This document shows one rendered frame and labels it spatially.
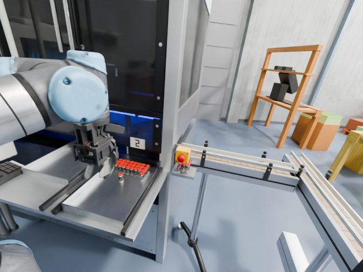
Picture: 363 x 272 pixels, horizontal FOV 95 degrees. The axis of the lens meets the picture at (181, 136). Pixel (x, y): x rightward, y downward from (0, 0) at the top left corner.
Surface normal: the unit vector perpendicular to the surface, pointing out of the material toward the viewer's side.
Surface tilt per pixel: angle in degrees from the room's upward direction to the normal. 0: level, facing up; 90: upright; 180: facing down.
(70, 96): 90
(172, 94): 90
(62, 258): 0
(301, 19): 90
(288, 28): 90
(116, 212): 0
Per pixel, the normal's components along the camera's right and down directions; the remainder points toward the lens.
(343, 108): 0.08, 0.43
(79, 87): 0.81, 0.32
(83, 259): 0.10, -0.90
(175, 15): -0.22, 0.39
